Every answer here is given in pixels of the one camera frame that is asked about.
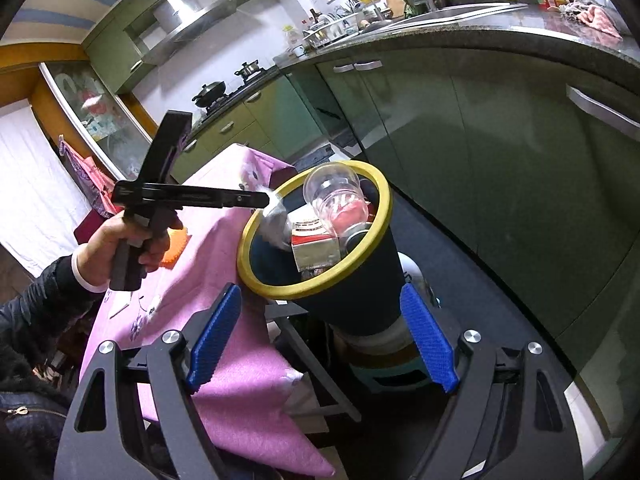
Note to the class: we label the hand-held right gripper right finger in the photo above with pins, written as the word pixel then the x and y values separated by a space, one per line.
pixel 430 345

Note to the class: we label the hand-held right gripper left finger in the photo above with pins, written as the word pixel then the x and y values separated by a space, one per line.
pixel 215 340

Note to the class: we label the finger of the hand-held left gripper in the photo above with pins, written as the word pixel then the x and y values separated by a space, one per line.
pixel 220 197

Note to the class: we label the white paper napkin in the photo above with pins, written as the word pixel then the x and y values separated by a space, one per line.
pixel 272 212

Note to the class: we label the black bin with yellow rim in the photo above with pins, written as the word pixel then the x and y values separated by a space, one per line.
pixel 370 290

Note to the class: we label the white and red carton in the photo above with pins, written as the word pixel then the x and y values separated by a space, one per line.
pixel 312 252

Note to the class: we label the clear plastic cup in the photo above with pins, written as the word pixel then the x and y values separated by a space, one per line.
pixel 330 192

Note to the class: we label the red soda can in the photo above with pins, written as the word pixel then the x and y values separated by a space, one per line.
pixel 356 241

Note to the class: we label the person's left forearm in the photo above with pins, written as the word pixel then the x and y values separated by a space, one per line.
pixel 40 300

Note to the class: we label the person's left hand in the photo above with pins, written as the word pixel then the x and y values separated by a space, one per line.
pixel 97 255

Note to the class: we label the orange foam fruit net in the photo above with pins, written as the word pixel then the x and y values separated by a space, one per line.
pixel 176 247

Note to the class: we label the pink floral tablecloth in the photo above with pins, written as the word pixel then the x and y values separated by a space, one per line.
pixel 240 410

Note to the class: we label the glass sliding door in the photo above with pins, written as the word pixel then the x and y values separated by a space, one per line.
pixel 95 115

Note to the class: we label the black wok with lid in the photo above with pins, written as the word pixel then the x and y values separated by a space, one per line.
pixel 210 92

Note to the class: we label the white paper scrap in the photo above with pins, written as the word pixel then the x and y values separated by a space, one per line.
pixel 121 306

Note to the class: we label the black gas stove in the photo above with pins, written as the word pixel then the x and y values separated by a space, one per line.
pixel 235 92

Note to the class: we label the dark floor mat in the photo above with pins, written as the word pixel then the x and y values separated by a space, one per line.
pixel 316 156

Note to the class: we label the steel cooking pot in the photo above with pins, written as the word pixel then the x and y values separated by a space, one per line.
pixel 249 71

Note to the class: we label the white curtain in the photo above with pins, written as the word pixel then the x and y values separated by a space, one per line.
pixel 35 185

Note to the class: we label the green upper kitchen cabinets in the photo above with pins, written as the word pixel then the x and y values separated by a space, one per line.
pixel 120 35

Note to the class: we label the green kitchen cabinets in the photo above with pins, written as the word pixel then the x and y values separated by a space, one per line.
pixel 120 35
pixel 500 160

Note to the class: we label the steel range hood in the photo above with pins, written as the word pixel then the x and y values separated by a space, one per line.
pixel 175 10

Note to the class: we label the white enamel mug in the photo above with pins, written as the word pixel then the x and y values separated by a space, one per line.
pixel 299 51

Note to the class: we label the yellow oil bottle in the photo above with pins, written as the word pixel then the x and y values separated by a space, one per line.
pixel 292 37

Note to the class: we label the green lower kitchen cabinets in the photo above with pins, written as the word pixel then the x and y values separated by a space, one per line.
pixel 500 160

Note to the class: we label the person's black jacket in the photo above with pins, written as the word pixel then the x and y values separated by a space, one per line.
pixel 25 410

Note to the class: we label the white dish rack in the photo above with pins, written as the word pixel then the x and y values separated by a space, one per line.
pixel 330 27

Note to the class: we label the green leafy vegetables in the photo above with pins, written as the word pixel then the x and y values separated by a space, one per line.
pixel 411 2

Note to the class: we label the steel kitchen sink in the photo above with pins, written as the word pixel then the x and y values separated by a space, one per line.
pixel 460 12

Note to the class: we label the dark stone countertop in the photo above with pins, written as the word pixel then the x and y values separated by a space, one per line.
pixel 500 40

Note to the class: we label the pink cloth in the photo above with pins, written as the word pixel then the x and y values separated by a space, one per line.
pixel 597 17

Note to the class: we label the metal table frame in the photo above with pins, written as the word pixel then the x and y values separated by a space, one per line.
pixel 325 385

